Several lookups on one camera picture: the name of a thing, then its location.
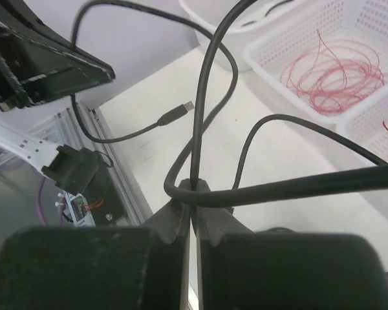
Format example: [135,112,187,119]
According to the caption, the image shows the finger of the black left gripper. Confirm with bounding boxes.
[0,1,114,112]

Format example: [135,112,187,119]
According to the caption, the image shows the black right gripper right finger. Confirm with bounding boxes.
[193,179,388,310]

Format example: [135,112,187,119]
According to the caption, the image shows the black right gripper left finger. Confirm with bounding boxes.
[0,180,193,310]

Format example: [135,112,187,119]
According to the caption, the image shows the thin pink wire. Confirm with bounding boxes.
[279,28,385,116]

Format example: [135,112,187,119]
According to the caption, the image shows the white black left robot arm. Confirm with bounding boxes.
[0,1,115,193]

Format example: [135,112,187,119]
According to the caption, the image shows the right white perforated basket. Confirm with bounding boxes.
[336,85,388,162]

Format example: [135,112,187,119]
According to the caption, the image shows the white perforated basket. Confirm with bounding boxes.
[336,85,388,162]
[244,1,388,123]

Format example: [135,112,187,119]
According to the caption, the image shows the white solid plastic tub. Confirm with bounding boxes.
[179,0,302,72]

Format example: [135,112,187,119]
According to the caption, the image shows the middle white perforated basket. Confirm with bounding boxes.
[244,1,388,123]

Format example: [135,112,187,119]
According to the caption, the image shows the white slotted cable duct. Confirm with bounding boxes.
[64,192,95,227]

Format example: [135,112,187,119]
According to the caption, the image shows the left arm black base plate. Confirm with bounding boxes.
[82,168,127,227]

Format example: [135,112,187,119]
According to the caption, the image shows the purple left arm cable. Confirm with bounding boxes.
[35,176,65,227]

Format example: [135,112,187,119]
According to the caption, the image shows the aluminium frame rail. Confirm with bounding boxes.
[56,104,152,227]

